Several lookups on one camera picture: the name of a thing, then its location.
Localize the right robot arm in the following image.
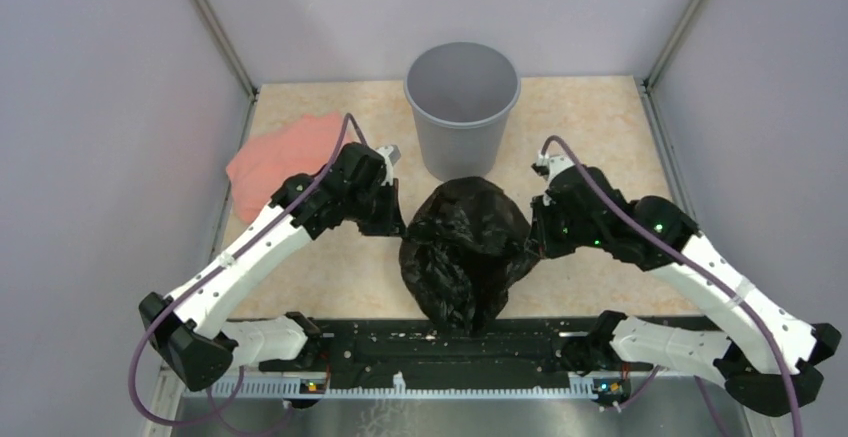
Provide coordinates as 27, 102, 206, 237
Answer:
527, 156, 841, 417

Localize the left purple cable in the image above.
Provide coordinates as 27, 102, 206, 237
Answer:
127, 113, 369, 437

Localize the black plastic trash bag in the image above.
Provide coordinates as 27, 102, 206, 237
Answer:
398, 177, 539, 336

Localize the pink folded cloth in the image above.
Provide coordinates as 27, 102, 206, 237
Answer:
225, 112, 343, 224

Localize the aluminium corner post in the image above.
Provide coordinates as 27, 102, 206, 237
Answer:
642, 0, 707, 94
190, 0, 258, 102

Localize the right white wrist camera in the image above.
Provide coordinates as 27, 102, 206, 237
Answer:
531, 153, 579, 211

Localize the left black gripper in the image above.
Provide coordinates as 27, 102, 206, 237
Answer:
345, 176, 408, 236

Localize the left aluminium corner post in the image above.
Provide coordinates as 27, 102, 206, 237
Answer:
190, 0, 258, 102

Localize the right aluminium corner post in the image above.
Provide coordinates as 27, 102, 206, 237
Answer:
642, 0, 707, 94

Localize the grey plastic trash bin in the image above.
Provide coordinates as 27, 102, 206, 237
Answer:
403, 42, 521, 181

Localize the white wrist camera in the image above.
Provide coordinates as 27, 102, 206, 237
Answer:
531, 153, 579, 211
375, 144, 401, 186

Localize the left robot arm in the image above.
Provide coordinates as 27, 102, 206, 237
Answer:
139, 142, 405, 391

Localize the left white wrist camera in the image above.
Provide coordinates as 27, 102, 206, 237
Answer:
375, 144, 401, 186

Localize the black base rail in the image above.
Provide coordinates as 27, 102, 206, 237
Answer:
228, 316, 670, 392

